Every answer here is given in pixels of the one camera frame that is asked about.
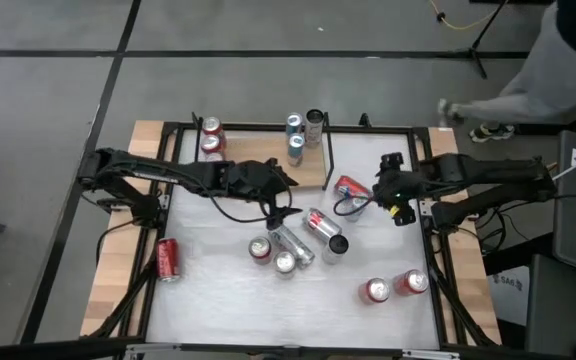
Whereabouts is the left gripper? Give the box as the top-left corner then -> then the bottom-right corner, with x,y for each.
226,157 -> 305,232

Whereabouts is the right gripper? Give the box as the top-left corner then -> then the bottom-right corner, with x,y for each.
373,152 -> 422,227

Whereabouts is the slim blue silver can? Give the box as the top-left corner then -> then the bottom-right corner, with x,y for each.
340,196 -> 369,224
285,112 -> 305,137
286,132 -> 307,168

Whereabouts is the red soda can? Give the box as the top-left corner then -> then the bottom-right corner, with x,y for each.
392,268 -> 430,297
357,277 -> 392,305

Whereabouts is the wooden shelf with black legs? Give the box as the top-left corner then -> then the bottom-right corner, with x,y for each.
190,111 -> 337,198

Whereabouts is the silver Diet Coke can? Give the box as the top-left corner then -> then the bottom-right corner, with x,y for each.
273,249 -> 298,277
302,207 -> 343,244

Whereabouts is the red black Coca-Cola can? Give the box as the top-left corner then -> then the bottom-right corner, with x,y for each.
247,235 -> 273,265

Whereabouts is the black tripod stand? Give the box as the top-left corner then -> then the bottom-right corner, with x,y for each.
437,0 -> 512,80

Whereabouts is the white printed box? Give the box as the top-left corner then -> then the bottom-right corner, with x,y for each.
487,264 -> 532,326

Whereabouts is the person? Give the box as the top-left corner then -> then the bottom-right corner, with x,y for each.
436,0 -> 576,145

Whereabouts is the yellow cable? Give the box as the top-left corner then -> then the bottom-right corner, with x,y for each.
430,0 -> 508,31

